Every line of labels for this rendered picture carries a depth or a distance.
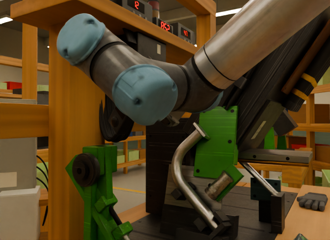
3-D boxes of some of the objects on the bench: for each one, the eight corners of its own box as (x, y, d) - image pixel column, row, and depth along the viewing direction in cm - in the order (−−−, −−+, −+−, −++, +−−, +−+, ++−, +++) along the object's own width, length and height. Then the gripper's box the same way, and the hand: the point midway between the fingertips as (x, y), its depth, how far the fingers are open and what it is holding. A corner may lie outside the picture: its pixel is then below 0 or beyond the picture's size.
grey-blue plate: (281, 223, 92) (281, 179, 92) (280, 225, 91) (280, 180, 91) (251, 218, 97) (251, 176, 97) (250, 219, 95) (250, 177, 96)
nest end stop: (219, 238, 76) (232, 225, 75) (210, 240, 71) (225, 226, 70) (216, 234, 76) (229, 221, 75) (207, 236, 71) (221, 222, 70)
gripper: (165, 76, 50) (207, 115, 67) (139, 45, 55) (184, 89, 73) (130, 109, 51) (180, 139, 68) (108, 75, 56) (159, 112, 74)
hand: (171, 120), depth 70 cm, fingers closed
